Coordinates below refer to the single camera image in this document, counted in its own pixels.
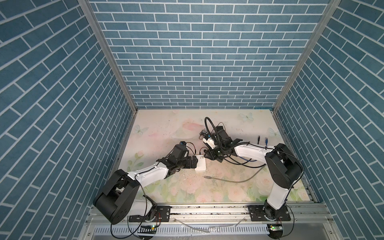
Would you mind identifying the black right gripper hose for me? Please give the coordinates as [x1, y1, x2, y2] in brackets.
[204, 116, 220, 142]

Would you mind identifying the blue ethernet cable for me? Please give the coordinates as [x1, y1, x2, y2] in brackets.
[239, 137, 269, 164]

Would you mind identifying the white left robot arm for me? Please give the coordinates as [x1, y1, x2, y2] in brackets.
[93, 144, 206, 225]

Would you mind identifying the aluminium corner post left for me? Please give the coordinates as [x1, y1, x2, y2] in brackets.
[78, 0, 138, 114]

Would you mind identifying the aluminium corner post right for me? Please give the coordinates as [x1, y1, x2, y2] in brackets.
[272, 0, 341, 115]

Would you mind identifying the aluminium corner post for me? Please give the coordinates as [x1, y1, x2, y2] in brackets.
[78, 0, 138, 114]
[272, 0, 341, 115]

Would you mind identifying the grey ethernet cable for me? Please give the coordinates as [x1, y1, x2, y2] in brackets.
[203, 164, 267, 184]

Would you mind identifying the white box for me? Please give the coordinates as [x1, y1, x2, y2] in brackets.
[195, 155, 207, 172]

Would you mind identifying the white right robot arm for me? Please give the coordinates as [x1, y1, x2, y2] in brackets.
[203, 126, 304, 212]

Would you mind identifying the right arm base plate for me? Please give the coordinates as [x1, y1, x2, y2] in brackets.
[247, 204, 291, 222]

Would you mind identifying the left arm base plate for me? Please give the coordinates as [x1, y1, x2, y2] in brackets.
[128, 206, 171, 223]

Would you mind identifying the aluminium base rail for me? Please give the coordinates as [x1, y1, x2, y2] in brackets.
[77, 201, 343, 240]

